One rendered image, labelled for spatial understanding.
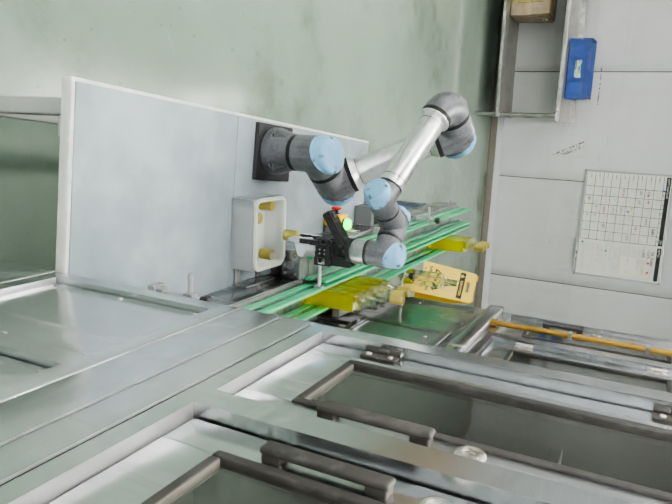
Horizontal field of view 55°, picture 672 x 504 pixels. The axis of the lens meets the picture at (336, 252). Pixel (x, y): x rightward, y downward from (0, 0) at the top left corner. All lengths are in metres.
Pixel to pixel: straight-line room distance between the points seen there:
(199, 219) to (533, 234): 6.39
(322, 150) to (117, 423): 1.33
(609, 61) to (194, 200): 6.45
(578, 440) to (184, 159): 1.28
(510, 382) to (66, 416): 0.60
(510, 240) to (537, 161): 0.98
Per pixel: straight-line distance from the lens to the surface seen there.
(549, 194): 7.89
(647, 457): 0.86
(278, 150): 2.04
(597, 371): 2.26
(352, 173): 2.06
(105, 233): 1.62
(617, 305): 8.00
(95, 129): 1.58
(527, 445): 0.83
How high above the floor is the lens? 1.91
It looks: 26 degrees down
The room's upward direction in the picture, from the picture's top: 98 degrees clockwise
